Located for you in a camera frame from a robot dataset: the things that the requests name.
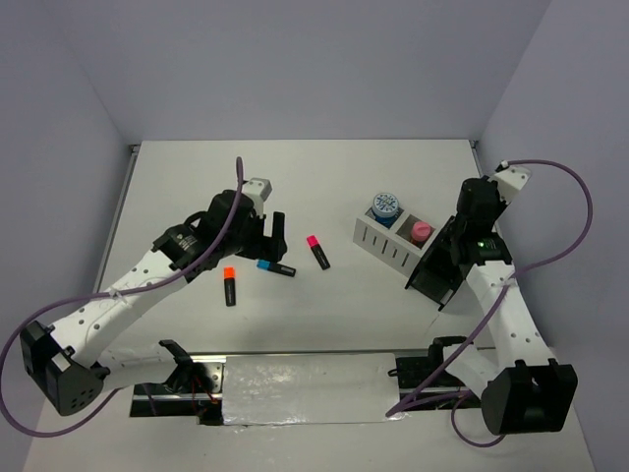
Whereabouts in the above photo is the blue cap black highlighter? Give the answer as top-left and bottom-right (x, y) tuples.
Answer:
(257, 260), (297, 277)

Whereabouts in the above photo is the pink cap crayon tube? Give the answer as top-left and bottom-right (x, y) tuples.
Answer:
(410, 220), (432, 247)

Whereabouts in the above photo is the blue splash-label round jar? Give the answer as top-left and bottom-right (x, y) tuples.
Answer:
(371, 192), (401, 228)

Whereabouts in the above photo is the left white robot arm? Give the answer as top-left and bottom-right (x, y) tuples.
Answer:
(20, 190), (287, 416)

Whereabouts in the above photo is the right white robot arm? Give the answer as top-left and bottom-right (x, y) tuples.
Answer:
(427, 177), (578, 436)

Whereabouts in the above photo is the pink cap black highlighter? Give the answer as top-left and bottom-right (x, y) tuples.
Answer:
(307, 235), (330, 270)

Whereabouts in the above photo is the orange cap black highlighter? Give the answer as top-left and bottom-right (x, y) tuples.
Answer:
(223, 266), (237, 307)

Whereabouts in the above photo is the white slotted organizer box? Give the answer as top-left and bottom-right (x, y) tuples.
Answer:
(353, 209), (437, 278)

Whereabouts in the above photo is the silver foil-covered panel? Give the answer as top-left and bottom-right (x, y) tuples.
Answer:
(222, 353), (399, 426)

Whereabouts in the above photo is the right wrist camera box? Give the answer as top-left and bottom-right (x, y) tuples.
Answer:
(489, 160), (531, 205)

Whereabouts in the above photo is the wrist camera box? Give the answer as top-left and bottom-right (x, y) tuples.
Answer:
(489, 160), (531, 205)
(244, 178), (272, 203)

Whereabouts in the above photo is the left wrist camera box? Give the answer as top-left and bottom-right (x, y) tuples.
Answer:
(244, 178), (272, 203)

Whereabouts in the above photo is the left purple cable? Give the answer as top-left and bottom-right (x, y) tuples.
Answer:
(0, 156), (245, 439)

